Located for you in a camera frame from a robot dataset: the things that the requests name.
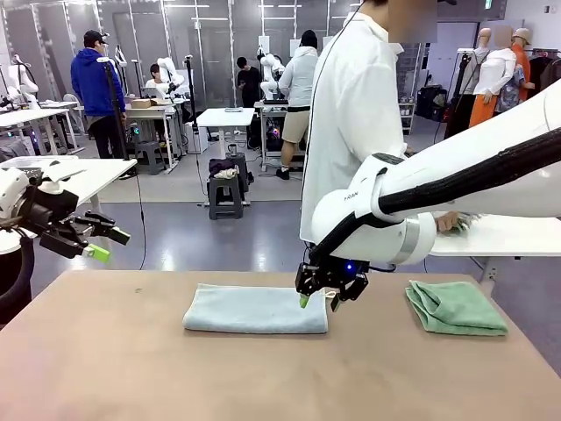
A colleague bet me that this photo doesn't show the green terry towel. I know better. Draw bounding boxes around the green terry towel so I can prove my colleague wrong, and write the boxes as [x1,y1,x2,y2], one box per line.
[404,279,509,338]

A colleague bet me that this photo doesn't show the black tripod pole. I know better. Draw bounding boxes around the black tripod pole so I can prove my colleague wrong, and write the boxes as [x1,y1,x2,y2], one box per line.
[96,55,131,161]

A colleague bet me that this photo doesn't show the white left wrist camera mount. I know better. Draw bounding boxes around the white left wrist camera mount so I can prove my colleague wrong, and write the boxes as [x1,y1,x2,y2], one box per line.
[37,158,87,195]

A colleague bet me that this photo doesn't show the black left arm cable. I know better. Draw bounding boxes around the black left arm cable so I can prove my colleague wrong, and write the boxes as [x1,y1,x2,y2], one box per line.
[0,227,37,328]

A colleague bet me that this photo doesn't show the black suitcase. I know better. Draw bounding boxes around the black suitcase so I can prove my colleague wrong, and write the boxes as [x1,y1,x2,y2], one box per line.
[415,85,449,123]

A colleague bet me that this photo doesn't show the white standing desk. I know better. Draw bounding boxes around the white standing desk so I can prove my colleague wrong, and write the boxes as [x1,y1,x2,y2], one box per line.
[195,107,256,208]

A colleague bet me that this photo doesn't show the mannequin in grey top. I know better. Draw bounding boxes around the mannequin in grey top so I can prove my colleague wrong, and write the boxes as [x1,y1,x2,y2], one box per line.
[467,26,494,96]

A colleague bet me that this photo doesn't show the person in blue hoodie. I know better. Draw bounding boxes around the person in blue hoodie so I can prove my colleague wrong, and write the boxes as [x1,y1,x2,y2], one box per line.
[69,29,128,160]

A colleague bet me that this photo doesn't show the white work desk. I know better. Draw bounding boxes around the white work desk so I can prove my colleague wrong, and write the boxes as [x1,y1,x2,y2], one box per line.
[124,103,181,171]
[0,107,84,157]
[253,99,290,172]

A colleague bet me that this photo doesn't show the person in white shirt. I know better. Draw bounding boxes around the person in white shirt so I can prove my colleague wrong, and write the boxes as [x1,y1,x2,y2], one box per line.
[300,0,439,245]

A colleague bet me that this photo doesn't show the light blue towel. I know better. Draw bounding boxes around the light blue towel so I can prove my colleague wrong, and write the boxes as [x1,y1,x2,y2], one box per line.
[181,282,330,335]

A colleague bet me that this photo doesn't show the computer tower coloured lights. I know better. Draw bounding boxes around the computer tower coloured lights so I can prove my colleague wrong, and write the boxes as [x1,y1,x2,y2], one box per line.
[262,116,287,153]

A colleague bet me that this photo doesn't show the cardboard box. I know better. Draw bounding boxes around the cardboard box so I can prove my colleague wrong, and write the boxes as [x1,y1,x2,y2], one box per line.
[131,97,170,110]

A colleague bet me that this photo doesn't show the person white hoodie khaki shorts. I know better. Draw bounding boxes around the person white hoodie khaki shorts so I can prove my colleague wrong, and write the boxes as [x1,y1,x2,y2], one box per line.
[275,29,319,182]

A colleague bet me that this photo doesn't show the seated person white shirt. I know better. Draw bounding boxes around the seated person white shirt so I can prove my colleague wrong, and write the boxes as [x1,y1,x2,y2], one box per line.
[146,63,170,89]

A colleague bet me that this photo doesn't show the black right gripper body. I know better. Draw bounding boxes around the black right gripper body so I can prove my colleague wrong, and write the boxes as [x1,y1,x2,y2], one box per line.
[305,260,370,289]

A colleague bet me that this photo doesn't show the person's right hand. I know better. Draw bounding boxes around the person's right hand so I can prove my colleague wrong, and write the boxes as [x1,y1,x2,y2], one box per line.
[436,210,461,234]

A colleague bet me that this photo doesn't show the white table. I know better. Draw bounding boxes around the white table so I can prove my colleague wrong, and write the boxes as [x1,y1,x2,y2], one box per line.
[0,155,139,220]
[427,160,561,282]

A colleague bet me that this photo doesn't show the dark clothes pile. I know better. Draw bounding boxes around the dark clothes pile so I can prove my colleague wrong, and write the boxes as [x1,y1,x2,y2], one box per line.
[208,157,241,181]

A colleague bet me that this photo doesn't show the black tripod stand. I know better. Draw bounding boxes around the black tripod stand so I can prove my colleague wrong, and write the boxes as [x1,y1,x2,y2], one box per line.
[441,46,477,140]

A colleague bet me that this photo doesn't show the mannequin orange shirt beige cap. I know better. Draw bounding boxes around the mannequin orange shirt beige cap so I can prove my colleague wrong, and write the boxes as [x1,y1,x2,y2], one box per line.
[497,26,536,106]

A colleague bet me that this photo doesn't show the clothes rack dark garments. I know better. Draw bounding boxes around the clothes rack dark garments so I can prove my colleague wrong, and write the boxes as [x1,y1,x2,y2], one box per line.
[525,46,561,100]

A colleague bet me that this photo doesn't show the black right arm cable sleeve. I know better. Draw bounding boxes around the black right arm cable sleeve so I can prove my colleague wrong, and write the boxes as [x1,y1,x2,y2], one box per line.
[311,126,561,265]

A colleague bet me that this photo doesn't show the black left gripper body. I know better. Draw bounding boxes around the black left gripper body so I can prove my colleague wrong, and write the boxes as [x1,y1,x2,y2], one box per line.
[20,183,81,239]

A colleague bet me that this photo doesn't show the mannequin white top orange trousers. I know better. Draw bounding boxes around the mannequin white top orange trousers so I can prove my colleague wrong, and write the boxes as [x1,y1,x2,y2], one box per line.
[467,24,519,129]

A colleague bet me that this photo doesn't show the person in black clothes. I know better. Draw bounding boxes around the person in black clothes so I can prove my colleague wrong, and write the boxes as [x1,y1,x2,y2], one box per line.
[236,56,262,109]

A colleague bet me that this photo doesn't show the grey plastic stool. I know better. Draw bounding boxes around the grey plastic stool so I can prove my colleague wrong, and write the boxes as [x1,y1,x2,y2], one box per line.
[132,140,167,176]
[227,152,252,206]
[207,174,245,221]

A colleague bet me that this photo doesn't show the wooden shoe rack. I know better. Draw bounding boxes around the wooden shoe rack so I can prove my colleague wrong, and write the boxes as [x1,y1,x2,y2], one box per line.
[396,101,416,135]

